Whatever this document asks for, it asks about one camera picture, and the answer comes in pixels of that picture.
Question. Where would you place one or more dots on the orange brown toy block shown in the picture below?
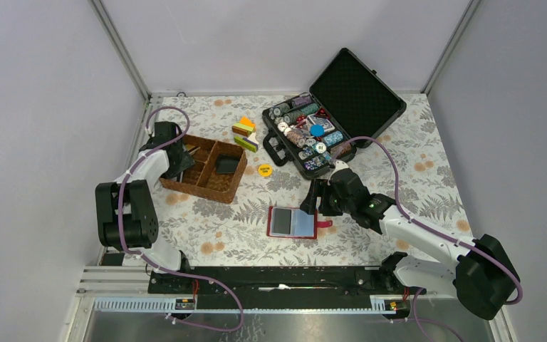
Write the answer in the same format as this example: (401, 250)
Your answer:
(244, 127)

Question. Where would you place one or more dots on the playing card deck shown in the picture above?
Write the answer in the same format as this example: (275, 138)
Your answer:
(320, 120)

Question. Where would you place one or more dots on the brown wicker basket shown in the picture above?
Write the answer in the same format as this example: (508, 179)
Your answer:
(202, 179)

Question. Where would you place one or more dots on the floral tablecloth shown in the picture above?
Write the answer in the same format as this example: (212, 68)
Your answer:
(407, 160)

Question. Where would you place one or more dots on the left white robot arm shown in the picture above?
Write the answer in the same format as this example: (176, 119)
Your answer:
(126, 215)

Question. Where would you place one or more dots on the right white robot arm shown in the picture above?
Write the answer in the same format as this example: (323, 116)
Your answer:
(477, 272)

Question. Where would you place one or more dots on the yellow big blind button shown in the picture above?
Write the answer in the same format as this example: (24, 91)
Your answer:
(264, 170)

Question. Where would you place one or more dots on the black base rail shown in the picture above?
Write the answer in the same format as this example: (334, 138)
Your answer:
(282, 287)

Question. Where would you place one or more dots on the black poker chip case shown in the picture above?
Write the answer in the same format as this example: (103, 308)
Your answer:
(357, 102)

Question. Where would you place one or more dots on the black VIP card stack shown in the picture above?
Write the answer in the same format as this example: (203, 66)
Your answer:
(226, 165)

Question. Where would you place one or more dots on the blue dealer chip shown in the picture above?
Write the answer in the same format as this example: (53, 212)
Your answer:
(317, 130)

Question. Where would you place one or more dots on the green purple toy block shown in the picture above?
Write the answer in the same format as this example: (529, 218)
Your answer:
(249, 142)

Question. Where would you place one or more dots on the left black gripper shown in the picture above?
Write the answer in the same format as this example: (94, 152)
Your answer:
(186, 162)

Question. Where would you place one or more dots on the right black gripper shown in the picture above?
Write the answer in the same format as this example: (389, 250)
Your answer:
(320, 187)

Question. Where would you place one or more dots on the red card holder wallet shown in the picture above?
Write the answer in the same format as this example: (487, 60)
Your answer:
(304, 226)

